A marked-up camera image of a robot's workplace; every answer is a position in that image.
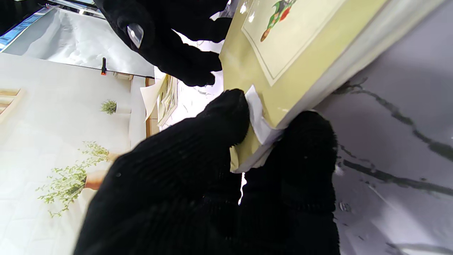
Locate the thin black backdrop rod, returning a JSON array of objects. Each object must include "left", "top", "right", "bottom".
[{"left": 46, "top": 60, "right": 156, "bottom": 80}]

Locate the printed kitchen scene backdrop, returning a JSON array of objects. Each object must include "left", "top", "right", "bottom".
[{"left": 0, "top": 53, "right": 167, "bottom": 255}]

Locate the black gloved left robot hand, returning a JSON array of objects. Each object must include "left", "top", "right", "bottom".
[{"left": 73, "top": 89, "right": 340, "bottom": 255}]

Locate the tan cover book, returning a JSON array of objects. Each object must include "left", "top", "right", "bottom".
[{"left": 219, "top": 0, "right": 446, "bottom": 174}]

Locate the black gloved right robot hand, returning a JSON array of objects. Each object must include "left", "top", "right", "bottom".
[{"left": 94, "top": 0, "right": 232, "bottom": 87}]

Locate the yellow cover book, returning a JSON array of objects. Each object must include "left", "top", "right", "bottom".
[{"left": 141, "top": 74, "right": 179, "bottom": 127}]

